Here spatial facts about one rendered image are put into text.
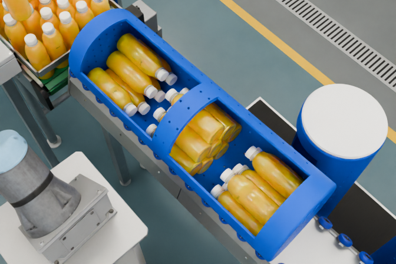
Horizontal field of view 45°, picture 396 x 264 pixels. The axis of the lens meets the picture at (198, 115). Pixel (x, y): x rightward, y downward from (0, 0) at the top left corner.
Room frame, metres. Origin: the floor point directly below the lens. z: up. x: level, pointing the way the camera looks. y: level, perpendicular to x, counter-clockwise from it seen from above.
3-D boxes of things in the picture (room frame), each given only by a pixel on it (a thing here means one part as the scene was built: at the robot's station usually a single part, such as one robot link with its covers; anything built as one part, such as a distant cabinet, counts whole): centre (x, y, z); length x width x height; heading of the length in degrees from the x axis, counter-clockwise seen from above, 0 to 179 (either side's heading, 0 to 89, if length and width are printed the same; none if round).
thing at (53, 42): (1.08, 0.52, 0.99); 0.07 x 0.07 x 0.19
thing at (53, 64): (1.12, 0.43, 0.96); 0.40 x 0.01 x 0.03; 136
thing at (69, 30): (1.13, 0.47, 0.99); 0.07 x 0.07 x 0.19
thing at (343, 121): (0.78, -0.48, 1.03); 0.28 x 0.28 x 0.01
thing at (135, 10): (1.23, 0.27, 0.95); 0.10 x 0.07 x 0.10; 136
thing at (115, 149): (0.96, 0.37, 0.31); 0.06 x 0.06 x 0.63; 46
